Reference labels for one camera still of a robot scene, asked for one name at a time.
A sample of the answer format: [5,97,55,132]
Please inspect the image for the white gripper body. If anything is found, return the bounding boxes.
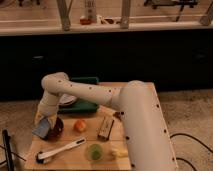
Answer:
[34,112,57,129]

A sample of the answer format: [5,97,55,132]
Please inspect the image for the blue sponge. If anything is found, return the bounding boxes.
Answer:
[32,119,50,139]

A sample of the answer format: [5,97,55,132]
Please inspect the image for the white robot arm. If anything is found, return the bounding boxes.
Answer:
[33,72,178,171]

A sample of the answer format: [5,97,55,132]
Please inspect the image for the dark purple bowl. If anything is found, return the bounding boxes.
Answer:
[45,118,64,141]

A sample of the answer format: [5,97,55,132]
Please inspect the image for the red bowl on shelf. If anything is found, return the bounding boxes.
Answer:
[80,17,92,25]

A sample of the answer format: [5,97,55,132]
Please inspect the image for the white plate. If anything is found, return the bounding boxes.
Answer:
[59,94,77,106]

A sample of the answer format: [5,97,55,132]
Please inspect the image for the green dish rack tray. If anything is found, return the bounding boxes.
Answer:
[59,77,99,114]

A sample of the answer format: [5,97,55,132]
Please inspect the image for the orange fruit toy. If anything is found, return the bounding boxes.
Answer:
[73,119,87,132]

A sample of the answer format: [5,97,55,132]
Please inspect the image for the black stand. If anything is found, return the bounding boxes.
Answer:
[2,130,15,171]

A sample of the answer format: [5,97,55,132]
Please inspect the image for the brown wooden block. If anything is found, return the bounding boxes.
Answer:
[97,116,114,141]

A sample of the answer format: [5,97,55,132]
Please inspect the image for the green cup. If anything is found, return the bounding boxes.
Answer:
[85,144,103,162]

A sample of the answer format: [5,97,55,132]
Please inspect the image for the yellow banana toy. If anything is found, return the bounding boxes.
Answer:
[111,148,128,158]

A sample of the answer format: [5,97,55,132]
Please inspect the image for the white bottle on shelf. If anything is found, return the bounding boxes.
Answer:
[84,0,97,23]

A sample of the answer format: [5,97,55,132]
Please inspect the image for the black floor cable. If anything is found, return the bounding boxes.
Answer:
[170,132,213,171]

